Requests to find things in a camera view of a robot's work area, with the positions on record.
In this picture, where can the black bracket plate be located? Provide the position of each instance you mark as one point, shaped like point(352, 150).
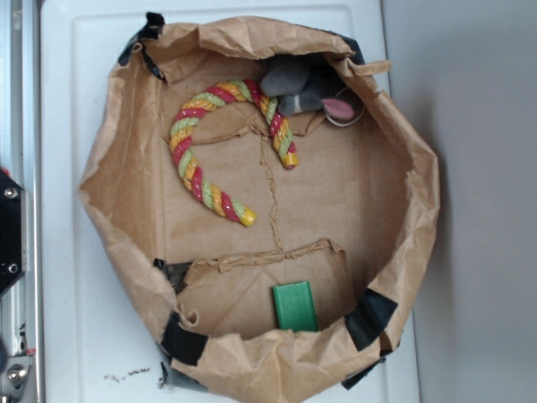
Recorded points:
point(12, 232)

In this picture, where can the aluminium frame rail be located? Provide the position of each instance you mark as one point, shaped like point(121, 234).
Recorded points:
point(22, 363)

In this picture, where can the grey plush mouse toy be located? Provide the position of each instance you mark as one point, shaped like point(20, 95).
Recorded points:
point(307, 83)

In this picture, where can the brown paper bag bin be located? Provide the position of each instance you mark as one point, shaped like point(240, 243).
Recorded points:
point(358, 212)

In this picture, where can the green rectangular block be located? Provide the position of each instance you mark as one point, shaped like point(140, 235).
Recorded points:
point(294, 307)

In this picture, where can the red yellow green rope toy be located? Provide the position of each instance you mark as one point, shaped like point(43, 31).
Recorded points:
point(188, 167)

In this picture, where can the black tape strip right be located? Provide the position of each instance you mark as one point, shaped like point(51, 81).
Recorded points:
point(367, 321)

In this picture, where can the black tape strip left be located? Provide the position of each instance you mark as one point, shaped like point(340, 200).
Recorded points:
point(181, 344)

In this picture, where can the black tape strip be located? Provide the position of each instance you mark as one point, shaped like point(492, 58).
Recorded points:
point(181, 344)
point(367, 321)

